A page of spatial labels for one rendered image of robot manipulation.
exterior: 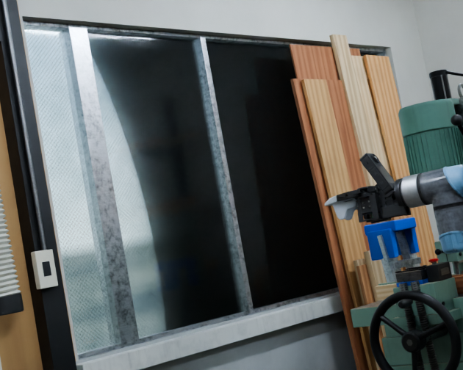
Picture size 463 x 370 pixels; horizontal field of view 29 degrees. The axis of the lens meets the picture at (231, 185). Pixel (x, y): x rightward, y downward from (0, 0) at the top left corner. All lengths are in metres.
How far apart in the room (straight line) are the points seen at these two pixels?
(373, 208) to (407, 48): 3.40
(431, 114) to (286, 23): 1.85
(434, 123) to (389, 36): 2.52
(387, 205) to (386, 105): 2.78
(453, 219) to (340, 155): 2.40
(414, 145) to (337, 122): 1.69
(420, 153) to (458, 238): 0.84
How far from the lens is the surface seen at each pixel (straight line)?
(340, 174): 4.38
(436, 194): 2.07
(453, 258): 2.87
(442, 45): 5.54
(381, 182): 2.13
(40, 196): 3.22
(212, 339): 3.71
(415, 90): 5.43
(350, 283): 4.27
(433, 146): 2.85
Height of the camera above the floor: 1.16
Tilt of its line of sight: 4 degrees up
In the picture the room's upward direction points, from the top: 10 degrees counter-clockwise
